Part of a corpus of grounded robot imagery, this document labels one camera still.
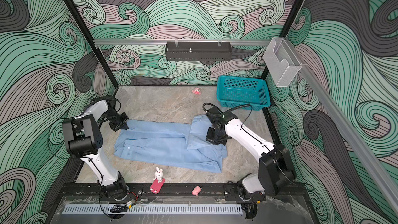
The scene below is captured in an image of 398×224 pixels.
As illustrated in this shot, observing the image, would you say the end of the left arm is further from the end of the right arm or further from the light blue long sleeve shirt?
→ the end of the right arm

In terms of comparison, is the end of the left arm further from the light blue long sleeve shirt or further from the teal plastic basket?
the teal plastic basket

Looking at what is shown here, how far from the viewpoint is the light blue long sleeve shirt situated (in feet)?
2.72
